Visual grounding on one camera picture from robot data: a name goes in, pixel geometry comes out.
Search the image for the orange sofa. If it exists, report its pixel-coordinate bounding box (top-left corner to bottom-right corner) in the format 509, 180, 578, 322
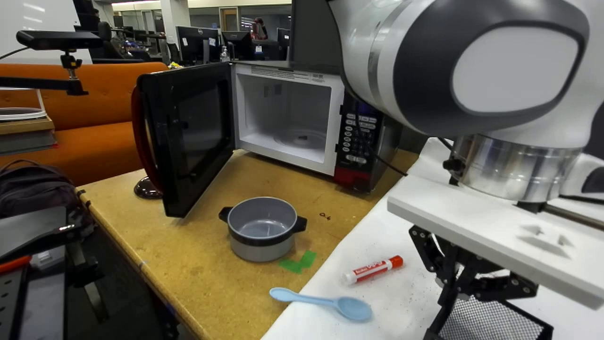
0, 59, 169, 188

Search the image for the black backpack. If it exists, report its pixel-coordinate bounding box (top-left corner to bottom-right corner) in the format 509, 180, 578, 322
0, 159, 88, 261

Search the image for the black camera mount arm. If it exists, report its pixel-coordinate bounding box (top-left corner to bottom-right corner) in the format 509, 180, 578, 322
0, 53, 91, 99

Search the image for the white paper sheet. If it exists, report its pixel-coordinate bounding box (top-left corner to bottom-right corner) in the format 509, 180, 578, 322
261, 137, 604, 340

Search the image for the red white marker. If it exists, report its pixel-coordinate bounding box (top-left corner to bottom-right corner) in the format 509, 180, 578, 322
344, 254, 407, 286

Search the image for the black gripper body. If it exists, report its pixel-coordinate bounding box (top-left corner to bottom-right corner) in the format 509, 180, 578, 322
408, 225, 507, 288

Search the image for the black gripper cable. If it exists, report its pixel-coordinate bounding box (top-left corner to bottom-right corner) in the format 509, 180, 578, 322
439, 135, 469, 189

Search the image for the stack of books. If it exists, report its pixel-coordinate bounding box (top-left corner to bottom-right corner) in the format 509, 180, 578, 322
0, 87, 59, 157

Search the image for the black tripod stand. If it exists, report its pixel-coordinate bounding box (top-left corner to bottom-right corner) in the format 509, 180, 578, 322
0, 220, 112, 340

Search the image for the black stereo camera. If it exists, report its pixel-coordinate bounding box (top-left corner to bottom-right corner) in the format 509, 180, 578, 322
16, 29, 103, 53

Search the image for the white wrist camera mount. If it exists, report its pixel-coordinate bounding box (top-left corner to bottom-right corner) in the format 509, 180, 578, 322
386, 172, 604, 310

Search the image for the dark grey backdrop curtain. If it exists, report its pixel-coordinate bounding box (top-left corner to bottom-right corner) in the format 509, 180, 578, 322
290, 0, 346, 74

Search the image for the red black microwave body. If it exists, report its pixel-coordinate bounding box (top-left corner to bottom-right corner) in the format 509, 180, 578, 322
231, 59, 431, 195

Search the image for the black computer monitor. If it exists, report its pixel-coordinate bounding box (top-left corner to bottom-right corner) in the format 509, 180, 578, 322
174, 25, 224, 67
222, 29, 256, 63

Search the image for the light blue plastic spoon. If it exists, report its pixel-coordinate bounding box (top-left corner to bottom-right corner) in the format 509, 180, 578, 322
269, 286, 375, 325

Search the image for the black mesh box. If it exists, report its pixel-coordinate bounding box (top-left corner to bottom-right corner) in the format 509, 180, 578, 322
433, 299, 556, 340

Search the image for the grey pot with black handles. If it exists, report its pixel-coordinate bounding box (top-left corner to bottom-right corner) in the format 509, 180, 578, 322
218, 195, 310, 265

